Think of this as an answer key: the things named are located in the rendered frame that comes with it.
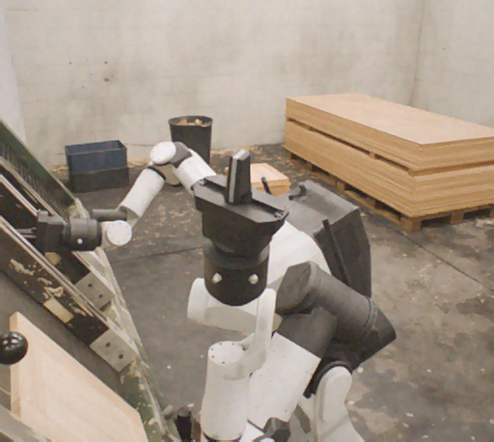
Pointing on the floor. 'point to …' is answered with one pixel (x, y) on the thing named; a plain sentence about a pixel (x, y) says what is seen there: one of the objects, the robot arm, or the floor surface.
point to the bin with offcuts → (193, 134)
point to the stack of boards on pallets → (394, 156)
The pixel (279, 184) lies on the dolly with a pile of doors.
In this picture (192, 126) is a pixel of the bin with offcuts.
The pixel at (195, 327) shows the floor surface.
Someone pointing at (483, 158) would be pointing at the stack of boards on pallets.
